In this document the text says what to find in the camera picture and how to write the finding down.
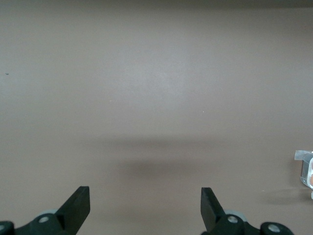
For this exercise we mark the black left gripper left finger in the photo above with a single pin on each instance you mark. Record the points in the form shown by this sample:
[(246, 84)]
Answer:
[(73, 215)]

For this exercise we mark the brown egg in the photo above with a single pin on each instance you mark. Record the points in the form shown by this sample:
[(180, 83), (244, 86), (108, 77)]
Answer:
[(311, 181)]

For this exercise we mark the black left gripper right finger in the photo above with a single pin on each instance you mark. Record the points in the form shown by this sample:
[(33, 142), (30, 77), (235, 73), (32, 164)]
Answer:
[(211, 216)]

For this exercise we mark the clear plastic egg box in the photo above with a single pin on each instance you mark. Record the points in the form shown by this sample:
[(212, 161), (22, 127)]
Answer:
[(305, 169)]

